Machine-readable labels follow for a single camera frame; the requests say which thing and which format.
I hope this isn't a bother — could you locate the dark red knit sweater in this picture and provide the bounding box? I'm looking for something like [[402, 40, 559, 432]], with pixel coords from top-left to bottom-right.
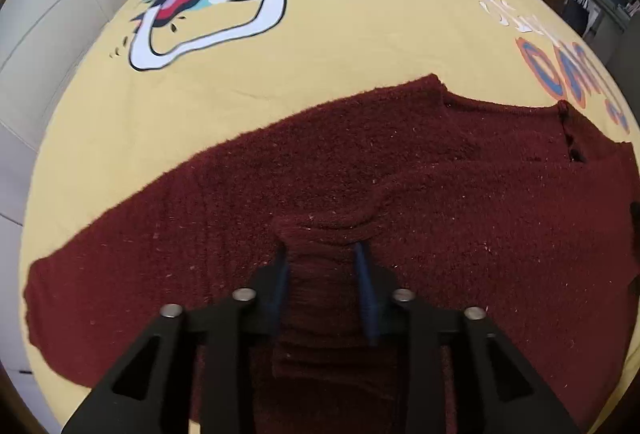
[[24, 76, 639, 433]]

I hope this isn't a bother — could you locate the yellow dinosaur print bedspread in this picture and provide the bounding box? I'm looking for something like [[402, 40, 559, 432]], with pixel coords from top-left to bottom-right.
[[18, 0, 640, 434]]

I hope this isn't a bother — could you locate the black bag on floor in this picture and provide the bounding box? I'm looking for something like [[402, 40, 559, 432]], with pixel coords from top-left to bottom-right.
[[561, 0, 589, 36]]

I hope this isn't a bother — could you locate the white wardrobe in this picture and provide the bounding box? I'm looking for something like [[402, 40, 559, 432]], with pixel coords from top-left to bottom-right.
[[1, 0, 137, 433]]

